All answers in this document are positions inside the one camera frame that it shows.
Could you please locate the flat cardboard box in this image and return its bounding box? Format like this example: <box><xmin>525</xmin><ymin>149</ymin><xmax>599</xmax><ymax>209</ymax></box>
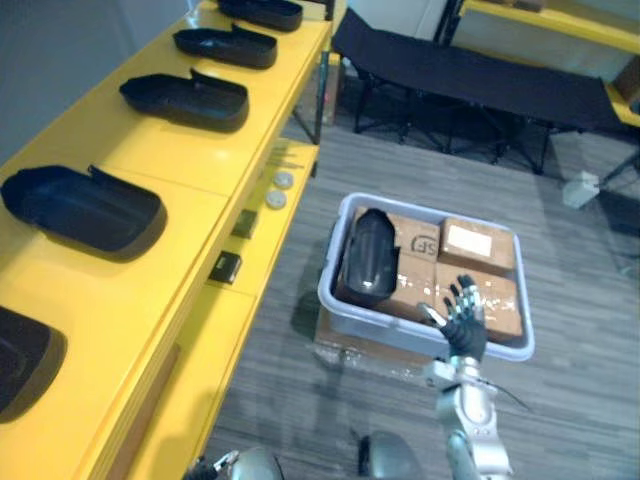
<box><xmin>312</xmin><ymin>308</ymin><xmax>441</xmax><ymax>371</ymax></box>

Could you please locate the cardboard box with clear tape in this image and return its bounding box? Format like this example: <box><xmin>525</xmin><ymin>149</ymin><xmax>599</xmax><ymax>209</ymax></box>
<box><xmin>335</xmin><ymin>259</ymin><xmax>526</xmax><ymax>342</ymax></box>

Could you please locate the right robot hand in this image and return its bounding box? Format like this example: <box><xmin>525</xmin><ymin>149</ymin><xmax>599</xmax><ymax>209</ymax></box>
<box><xmin>417</xmin><ymin>274</ymin><xmax>488</xmax><ymax>360</ymax></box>

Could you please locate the black folding cot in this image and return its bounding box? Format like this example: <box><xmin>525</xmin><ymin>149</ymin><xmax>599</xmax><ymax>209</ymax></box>
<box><xmin>330</xmin><ymin>6</ymin><xmax>630</xmax><ymax>175</ymax></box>

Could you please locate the grey plastic bin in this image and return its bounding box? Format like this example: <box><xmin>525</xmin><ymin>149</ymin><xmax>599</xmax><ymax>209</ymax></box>
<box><xmin>317</xmin><ymin>192</ymin><xmax>536</xmax><ymax>363</ymax></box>

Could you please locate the small black box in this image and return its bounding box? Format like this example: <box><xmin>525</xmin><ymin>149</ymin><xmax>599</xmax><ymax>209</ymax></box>
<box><xmin>232</xmin><ymin>209</ymin><xmax>258</xmax><ymax>238</ymax></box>
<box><xmin>209</xmin><ymin>249</ymin><xmax>243</xmax><ymax>285</ymax></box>

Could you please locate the black plastic housing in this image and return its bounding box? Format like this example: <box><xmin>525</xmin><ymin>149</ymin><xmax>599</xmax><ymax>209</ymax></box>
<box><xmin>172</xmin><ymin>23</ymin><xmax>279</xmax><ymax>70</ymax></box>
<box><xmin>341</xmin><ymin>208</ymin><xmax>403</xmax><ymax>302</ymax></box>
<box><xmin>118</xmin><ymin>68</ymin><xmax>250</xmax><ymax>134</ymax></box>
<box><xmin>216</xmin><ymin>0</ymin><xmax>304</xmax><ymax>33</ymax></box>
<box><xmin>0</xmin><ymin>164</ymin><xmax>168</xmax><ymax>262</ymax></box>
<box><xmin>0</xmin><ymin>305</ymin><xmax>68</xmax><ymax>424</ymax></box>

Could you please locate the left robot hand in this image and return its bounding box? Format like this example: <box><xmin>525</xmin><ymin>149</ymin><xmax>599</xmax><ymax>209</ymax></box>
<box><xmin>187</xmin><ymin>449</ymin><xmax>240</xmax><ymax>480</ymax></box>

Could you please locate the small white box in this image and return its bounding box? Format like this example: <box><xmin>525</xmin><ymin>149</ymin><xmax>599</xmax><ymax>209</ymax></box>
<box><xmin>562</xmin><ymin>170</ymin><xmax>600</xmax><ymax>209</ymax></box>

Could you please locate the cardboard box with printed logo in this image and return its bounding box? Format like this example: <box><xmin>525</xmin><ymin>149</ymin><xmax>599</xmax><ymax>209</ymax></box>
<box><xmin>353</xmin><ymin>206</ymin><xmax>442</xmax><ymax>266</ymax></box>

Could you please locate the cardboard box with white label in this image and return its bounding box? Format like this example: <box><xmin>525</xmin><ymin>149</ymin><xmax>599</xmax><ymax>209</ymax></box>
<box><xmin>438</xmin><ymin>216</ymin><xmax>517</xmax><ymax>277</ymax></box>

